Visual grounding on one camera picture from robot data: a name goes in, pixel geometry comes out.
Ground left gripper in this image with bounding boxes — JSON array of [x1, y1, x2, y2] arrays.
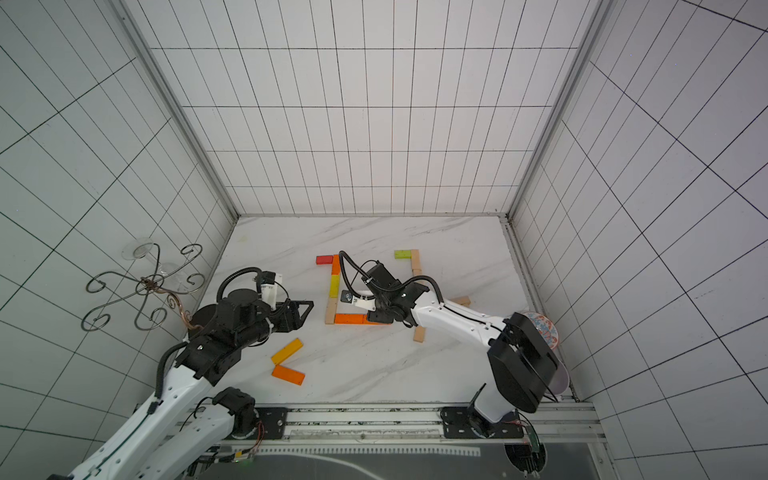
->
[[238, 301, 315, 347]]

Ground natural block diagonal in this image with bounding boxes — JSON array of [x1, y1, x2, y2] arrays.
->
[[410, 249, 422, 272], [413, 326, 426, 343]]

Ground yellow-green block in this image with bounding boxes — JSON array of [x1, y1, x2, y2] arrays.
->
[[329, 275, 340, 298]]

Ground orange block diagonal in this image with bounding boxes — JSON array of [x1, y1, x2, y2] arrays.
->
[[331, 255, 341, 276]]

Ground orange block horizontal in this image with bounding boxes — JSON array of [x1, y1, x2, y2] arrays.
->
[[272, 364, 305, 386]]

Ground long orange block bottom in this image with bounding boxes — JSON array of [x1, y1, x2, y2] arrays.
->
[[362, 317, 389, 326]]

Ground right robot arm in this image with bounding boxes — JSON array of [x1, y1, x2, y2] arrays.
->
[[338, 251, 565, 438]]

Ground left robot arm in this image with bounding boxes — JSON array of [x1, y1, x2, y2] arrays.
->
[[68, 267, 314, 479]]

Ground yellow-orange wooden block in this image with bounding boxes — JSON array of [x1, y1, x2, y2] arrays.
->
[[271, 338, 303, 365]]

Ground dark oval stand base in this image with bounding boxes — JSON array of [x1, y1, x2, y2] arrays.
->
[[189, 304, 217, 331]]

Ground patterned red blue plate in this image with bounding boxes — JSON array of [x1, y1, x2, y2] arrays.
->
[[525, 312, 560, 350]]

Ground lilac bowl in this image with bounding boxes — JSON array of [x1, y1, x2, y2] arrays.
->
[[549, 359, 570, 397]]

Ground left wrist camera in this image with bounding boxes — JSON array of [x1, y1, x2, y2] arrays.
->
[[257, 271, 283, 310]]

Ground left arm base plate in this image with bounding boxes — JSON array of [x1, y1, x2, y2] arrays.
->
[[232, 407, 289, 441]]

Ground ornate metal wire stand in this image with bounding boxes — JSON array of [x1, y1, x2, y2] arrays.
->
[[80, 241, 206, 333]]

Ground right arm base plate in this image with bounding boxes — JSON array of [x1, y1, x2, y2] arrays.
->
[[439, 406, 525, 440]]

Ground electronics board with wires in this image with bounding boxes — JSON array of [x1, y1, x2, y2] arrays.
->
[[185, 446, 255, 479]]

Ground right base cable bundle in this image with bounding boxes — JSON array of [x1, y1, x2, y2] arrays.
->
[[505, 431, 548, 478]]

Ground aluminium mounting rail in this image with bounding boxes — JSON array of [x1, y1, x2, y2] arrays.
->
[[128, 400, 607, 460]]

